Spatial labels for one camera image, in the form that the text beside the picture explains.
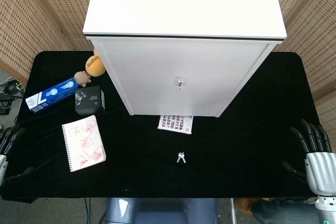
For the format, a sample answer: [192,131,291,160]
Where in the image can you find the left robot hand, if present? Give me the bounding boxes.
[0,124,35,186]

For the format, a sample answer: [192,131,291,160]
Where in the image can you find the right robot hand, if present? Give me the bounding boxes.
[282,119,336,197]

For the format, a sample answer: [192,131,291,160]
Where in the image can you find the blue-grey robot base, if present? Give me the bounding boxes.
[101,197,219,224]

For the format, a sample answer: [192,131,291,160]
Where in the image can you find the blue jeans leg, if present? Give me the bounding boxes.
[251,199,320,224]

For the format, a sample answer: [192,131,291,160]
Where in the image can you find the blue light bulb box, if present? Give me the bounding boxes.
[25,77,79,114]

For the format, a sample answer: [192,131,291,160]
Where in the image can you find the spiral notebook with red drawings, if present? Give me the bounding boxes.
[61,115,107,173]

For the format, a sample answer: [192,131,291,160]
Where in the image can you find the brown shoe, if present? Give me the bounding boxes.
[234,197,260,215]

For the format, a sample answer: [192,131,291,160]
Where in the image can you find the black product box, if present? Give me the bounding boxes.
[75,85,107,116]

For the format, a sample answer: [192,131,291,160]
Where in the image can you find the small pinkish-brown plush toy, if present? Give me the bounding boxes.
[73,70,92,87]

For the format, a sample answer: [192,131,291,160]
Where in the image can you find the orange plush toy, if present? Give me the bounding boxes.
[85,48,106,77]

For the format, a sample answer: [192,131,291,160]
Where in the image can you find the woven rattan folding screen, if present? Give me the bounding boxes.
[0,0,98,84]
[271,0,336,137]

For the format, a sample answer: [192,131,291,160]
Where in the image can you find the black tablecloth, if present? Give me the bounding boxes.
[0,50,325,204]

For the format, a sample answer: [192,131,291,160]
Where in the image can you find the picture-printed card box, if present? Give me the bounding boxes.
[157,115,194,134]

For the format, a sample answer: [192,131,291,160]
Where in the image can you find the white cabinet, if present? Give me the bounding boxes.
[82,0,287,119]

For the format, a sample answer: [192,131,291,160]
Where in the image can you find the black floor cables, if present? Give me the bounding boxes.
[0,77,26,116]

